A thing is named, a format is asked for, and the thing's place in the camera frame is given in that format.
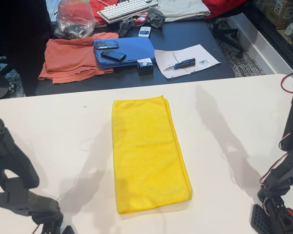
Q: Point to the yellow microfiber towel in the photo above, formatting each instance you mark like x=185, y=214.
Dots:
x=146, y=156

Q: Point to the blue plastic folder stack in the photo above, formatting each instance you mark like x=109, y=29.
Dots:
x=141, y=48

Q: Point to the small red packet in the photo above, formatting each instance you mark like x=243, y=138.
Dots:
x=140, y=21

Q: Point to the grey crumpled plastic bag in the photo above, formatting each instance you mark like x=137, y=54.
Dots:
x=156, y=18
x=125, y=25

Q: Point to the clear plastic bag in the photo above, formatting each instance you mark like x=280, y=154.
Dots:
x=70, y=19

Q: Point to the red printed shirt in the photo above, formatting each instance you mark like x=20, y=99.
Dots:
x=97, y=7

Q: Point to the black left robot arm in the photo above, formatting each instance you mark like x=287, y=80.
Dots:
x=14, y=158

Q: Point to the orange folded shirt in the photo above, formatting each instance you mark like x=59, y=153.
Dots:
x=68, y=58

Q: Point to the beige folded cloth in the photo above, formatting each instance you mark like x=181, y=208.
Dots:
x=183, y=9

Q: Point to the brown cardboard box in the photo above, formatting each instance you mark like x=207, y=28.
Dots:
x=280, y=12

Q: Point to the small white device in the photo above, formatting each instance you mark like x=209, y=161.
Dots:
x=144, y=31

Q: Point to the person in black clothes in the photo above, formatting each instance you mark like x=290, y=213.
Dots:
x=19, y=24

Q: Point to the blue black screwdriver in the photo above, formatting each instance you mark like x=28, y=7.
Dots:
x=185, y=63

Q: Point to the white lined paper sheet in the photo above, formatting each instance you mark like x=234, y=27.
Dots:
x=205, y=52

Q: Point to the small clear screw bag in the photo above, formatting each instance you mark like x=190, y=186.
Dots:
x=203, y=62

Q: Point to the red fabric bag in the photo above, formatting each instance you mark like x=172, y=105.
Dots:
x=222, y=7

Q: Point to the white computer keyboard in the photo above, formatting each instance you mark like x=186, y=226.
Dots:
x=122, y=11

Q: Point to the dark desk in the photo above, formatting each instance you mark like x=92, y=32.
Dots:
x=185, y=34

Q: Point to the black keypad phone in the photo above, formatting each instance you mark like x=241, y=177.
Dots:
x=113, y=55
x=106, y=44

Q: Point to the small black box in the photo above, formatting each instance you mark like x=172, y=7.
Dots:
x=145, y=69

